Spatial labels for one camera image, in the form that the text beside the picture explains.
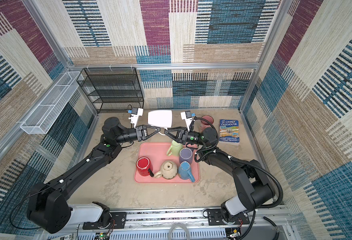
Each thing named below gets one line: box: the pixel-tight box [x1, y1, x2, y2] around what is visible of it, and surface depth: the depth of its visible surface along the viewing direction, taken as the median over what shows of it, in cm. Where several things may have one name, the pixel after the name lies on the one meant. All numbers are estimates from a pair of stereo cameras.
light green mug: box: [166, 140, 183, 157], surface depth 91 cm
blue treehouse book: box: [219, 119, 240, 146], surface depth 107 cm
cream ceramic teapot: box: [154, 160, 178, 180], surface depth 83 cm
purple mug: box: [179, 147, 194, 164], surface depth 89 cm
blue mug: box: [178, 161, 196, 183], surface depth 83 cm
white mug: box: [147, 109, 173, 130], surface depth 67 cm
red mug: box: [136, 156, 155, 178], surface depth 85 cm
